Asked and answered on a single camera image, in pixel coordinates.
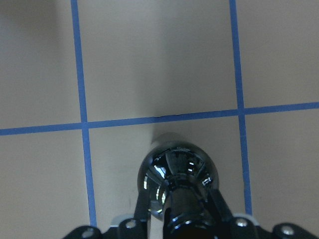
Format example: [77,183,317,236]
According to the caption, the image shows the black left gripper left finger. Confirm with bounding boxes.
[65,191,151,239]

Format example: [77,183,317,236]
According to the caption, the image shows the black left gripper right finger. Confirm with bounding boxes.
[208,189,318,239]

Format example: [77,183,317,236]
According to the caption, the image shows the dark wine bottle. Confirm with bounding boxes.
[138,132,219,239]

